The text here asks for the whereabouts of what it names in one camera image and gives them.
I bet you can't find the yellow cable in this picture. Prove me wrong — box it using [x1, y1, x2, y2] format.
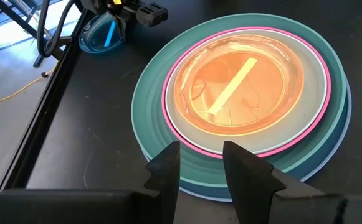
[0, 62, 59, 111]

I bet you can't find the black table edge frame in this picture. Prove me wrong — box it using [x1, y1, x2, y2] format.
[0, 9, 90, 192]

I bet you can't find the pink plastic plate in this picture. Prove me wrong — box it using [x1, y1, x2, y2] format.
[161, 26, 332, 160]

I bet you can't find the large green plastic plate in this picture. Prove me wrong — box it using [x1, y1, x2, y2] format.
[130, 12, 348, 189]

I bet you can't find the large blue plastic plate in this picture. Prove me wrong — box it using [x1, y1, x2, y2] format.
[140, 77, 353, 203]

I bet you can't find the black frame leg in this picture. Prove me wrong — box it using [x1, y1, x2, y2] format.
[0, 0, 46, 68]

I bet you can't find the clear orange plate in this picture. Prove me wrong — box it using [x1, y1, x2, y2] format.
[173, 34, 305, 137]

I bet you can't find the black cable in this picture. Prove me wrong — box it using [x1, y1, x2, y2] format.
[36, 0, 76, 58]

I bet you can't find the small clear blue plate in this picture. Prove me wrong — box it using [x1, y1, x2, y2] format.
[78, 12, 126, 54]

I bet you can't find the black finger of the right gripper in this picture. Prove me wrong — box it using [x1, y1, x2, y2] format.
[114, 12, 130, 35]
[135, 2, 169, 28]

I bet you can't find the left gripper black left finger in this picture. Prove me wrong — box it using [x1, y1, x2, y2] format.
[0, 141, 181, 224]

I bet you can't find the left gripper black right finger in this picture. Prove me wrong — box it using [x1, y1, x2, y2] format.
[222, 141, 362, 224]

